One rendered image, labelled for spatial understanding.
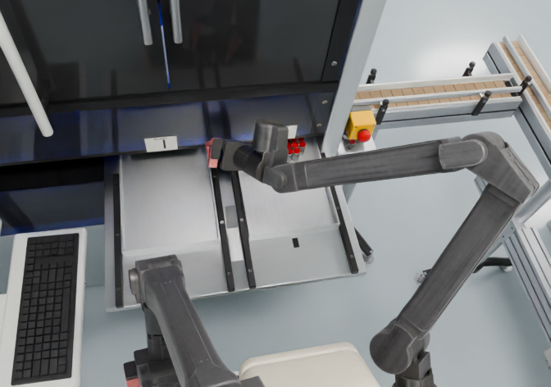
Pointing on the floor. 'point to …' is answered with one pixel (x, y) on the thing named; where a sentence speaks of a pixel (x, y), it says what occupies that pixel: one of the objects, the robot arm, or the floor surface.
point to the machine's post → (356, 57)
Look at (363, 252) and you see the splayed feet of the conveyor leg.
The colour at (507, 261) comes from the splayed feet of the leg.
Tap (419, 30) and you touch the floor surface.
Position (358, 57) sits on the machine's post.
